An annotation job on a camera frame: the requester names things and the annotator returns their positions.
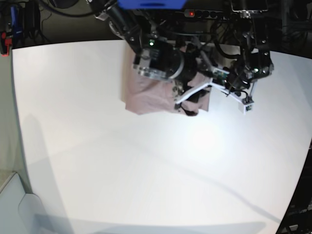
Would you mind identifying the black power strip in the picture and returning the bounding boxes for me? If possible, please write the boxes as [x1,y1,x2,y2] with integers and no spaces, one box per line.
[183,9,226,20]

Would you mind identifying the red and black clamp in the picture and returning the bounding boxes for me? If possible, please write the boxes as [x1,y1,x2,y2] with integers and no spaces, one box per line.
[0,31,13,57]

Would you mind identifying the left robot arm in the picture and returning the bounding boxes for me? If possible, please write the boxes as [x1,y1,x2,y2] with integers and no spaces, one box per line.
[211,0,273,99]

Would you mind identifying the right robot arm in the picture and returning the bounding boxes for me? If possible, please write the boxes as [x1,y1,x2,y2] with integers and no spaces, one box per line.
[39,0,210,99]

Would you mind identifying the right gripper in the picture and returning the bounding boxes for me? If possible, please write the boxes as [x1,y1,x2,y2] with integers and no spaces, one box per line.
[170,43,215,98]

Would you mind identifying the white bin corner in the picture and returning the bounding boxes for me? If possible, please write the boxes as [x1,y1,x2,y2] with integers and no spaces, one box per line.
[0,173,49,234]

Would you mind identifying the blue plastic box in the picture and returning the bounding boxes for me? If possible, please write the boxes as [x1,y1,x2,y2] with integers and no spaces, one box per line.
[117,0,186,10]

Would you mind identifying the pink t-shirt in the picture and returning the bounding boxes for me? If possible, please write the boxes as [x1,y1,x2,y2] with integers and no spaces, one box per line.
[121,46,211,117]

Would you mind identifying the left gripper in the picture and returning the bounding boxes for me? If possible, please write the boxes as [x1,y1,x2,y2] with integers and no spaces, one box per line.
[224,62,251,97]

